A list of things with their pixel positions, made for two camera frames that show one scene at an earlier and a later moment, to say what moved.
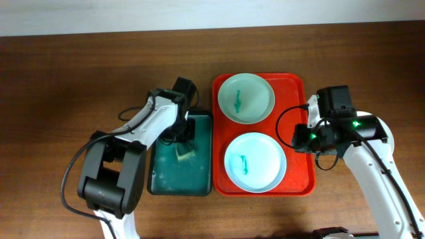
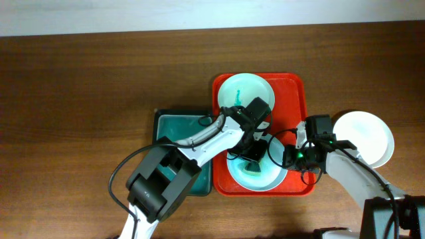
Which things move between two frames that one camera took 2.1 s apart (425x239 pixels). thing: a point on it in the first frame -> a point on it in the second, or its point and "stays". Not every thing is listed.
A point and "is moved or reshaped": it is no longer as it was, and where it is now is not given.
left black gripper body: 183,132 -> 254,151
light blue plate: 255,162 stays
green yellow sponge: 184,153 is moved or reshaped
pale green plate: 246,98 stays
